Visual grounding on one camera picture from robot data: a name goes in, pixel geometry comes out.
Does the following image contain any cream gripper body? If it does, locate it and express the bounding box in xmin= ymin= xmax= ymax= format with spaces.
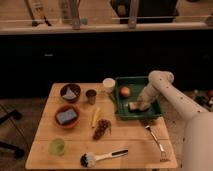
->
xmin=137 ymin=95 xmax=151 ymax=111

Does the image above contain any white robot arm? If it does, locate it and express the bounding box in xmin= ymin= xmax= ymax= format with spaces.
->
xmin=137 ymin=70 xmax=213 ymax=171

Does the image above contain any green plastic tray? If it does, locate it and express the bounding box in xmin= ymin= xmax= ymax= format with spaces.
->
xmin=115 ymin=76 xmax=162 ymax=120

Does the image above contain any orange ball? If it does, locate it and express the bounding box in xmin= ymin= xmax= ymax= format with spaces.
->
xmin=120 ymin=86 xmax=131 ymax=98

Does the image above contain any white cup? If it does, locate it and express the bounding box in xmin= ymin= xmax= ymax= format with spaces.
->
xmin=103 ymin=78 xmax=115 ymax=93

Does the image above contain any yellow banana toy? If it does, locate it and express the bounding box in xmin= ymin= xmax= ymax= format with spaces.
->
xmin=91 ymin=107 xmax=101 ymax=128

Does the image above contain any brown grape bunch toy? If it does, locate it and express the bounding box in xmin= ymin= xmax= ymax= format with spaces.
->
xmin=93 ymin=119 xmax=111 ymax=140

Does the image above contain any metal cup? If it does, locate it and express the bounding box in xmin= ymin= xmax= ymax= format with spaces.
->
xmin=86 ymin=89 xmax=97 ymax=105

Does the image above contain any metal fork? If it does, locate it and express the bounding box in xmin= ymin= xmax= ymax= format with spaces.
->
xmin=145 ymin=125 xmax=169 ymax=162

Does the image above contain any dark brown bowl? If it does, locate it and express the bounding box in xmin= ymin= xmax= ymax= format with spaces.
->
xmin=60 ymin=83 xmax=81 ymax=103

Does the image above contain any grey cloth in bowl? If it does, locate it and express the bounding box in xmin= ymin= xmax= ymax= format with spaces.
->
xmin=63 ymin=88 xmax=76 ymax=100

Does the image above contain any orange bowl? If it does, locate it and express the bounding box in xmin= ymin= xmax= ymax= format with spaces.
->
xmin=54 ymin=104 xmax=80 ymax=129

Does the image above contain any blue sponge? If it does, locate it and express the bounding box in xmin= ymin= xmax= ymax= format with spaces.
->
xmin=56 ymin=109 xmax=77 ymax=125

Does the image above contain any white dish brush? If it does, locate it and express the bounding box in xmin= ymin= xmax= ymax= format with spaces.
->
xmin=80 ymin=149 xmax=129 ymax=168

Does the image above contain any green plastic cup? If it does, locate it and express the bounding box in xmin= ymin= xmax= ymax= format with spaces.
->
xmin=49 ymin=138 xmax=65 ymax=156

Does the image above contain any black chair base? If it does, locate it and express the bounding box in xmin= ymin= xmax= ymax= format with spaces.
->
xmin=0 ymin=104 xmax=26 ymax=160

